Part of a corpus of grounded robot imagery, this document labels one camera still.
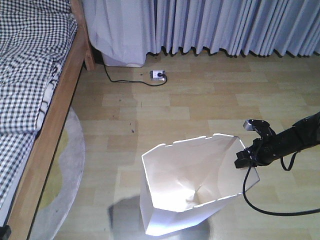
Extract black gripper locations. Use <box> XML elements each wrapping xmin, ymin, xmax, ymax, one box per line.
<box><xmin>234</xmin><ymin>135</ymin><xmax>277</xmax><ymax>169</ymax></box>

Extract white trash bin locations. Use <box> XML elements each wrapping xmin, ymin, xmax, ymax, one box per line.
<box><xmin>139</xmin><ymin>133</ymin><xmax>260</xmax><ymax>237</ymax></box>

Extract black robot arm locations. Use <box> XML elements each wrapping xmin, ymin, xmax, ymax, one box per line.
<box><xmin>234</xmin><ymin>113</ymin><xmax>320</xmax><ymax>169</ymax></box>

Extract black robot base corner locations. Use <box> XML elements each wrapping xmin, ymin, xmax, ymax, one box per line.
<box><xmin>0</xmin><ymin>225</ymin><xmax>12</xmax><ymax>240</ymax></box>

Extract floor power socket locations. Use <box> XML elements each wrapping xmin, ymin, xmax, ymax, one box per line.
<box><xmin>149</xmin><ymin>70</ymin><xmax>167</xmax><ymax>81</ymax></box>

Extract light grey curtain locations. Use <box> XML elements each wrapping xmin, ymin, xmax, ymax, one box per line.
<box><xmin>82</xmin><ymin>0</ymin><xmax>320</xmax><ymax>68</ymax></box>

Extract grey round rug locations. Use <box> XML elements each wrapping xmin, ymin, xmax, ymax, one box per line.
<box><xmin>29</xmin><ymin>108</ymin><xmax>86</xmax><ymax>240</ymax></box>

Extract black white checkered bedding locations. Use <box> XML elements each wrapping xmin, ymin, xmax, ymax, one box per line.
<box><xmin>0</xmin><ymin>0</ymin><xmax>79</xmax><ymax>208</ymax></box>

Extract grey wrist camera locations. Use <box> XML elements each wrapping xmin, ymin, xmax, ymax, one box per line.
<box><xmin>243</xmin><ymin>119</ymin><xmax>255</xmax><ymax>131</ymax></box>

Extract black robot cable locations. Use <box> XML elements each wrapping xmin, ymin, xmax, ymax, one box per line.
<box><xmin>242</xmin><ymin>152</ymin><xmax>320</xmax><ymax>216</ymax></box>

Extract black floor power cord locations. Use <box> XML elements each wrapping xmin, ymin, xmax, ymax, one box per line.
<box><xmin>100</xmin><ymin>57</ymin><xmax>169</xmax><ymax>87</ymax></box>

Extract wooden bed frame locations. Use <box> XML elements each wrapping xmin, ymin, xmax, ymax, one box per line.
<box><xmin>5</xmin><ymin>0</ymin><xmax>95</xmax><ymax>240</ymax></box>

